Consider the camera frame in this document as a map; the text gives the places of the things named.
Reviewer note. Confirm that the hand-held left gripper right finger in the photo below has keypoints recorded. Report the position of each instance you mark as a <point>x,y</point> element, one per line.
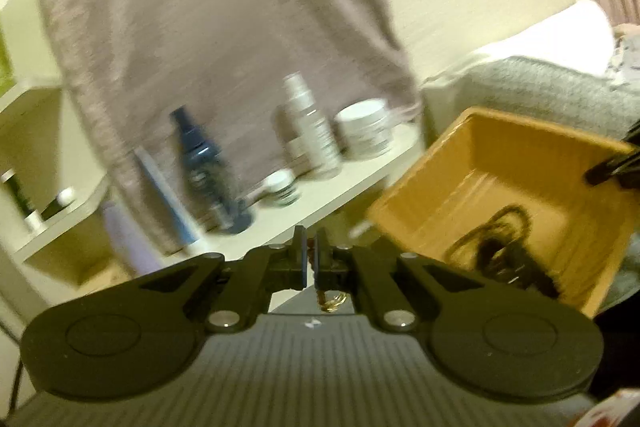
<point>323,257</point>

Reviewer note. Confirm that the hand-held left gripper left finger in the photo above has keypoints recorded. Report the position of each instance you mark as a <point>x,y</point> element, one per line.
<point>300,257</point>

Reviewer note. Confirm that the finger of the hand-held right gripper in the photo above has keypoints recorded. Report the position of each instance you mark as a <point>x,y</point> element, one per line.
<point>615,169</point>

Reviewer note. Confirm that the small gold jewelry piece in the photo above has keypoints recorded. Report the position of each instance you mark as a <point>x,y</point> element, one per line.
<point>332,304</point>

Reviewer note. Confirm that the orange plastic tray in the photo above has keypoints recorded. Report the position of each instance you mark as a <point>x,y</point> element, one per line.
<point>525,157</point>

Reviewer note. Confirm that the black hair clip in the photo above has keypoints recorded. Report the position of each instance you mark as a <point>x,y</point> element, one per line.
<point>530,272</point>

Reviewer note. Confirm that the cream wooden shelf unit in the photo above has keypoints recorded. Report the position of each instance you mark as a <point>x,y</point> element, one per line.
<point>345,197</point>

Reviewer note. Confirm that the small green jar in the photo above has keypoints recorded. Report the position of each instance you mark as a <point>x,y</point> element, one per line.
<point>281,189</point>

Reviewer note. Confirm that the grey woven cushion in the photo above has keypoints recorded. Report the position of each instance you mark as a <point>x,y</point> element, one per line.
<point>550,92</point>

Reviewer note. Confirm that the dark blue bottle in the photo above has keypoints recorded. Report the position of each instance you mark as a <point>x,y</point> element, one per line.
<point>205,172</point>

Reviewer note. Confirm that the clear spray bottle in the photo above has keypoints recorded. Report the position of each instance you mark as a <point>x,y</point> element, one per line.
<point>310,127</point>

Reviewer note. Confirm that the white jar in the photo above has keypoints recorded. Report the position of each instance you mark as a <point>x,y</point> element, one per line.
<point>365,129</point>

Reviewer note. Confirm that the blue and white tube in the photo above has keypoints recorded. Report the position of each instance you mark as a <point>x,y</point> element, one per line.
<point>167,202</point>

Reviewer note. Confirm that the white bedding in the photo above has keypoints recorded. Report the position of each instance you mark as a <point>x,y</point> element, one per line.
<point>550,39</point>

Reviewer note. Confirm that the purple tube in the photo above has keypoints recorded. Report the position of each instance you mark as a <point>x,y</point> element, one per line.
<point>130,242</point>

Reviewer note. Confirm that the red and white cloth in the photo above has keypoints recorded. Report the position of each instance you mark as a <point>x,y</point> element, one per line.
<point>615,409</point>

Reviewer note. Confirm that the black tube with white cap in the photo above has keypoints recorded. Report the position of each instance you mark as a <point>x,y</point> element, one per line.
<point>57,204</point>

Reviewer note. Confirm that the black and white tube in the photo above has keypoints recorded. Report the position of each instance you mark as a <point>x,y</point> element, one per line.
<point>20,202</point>

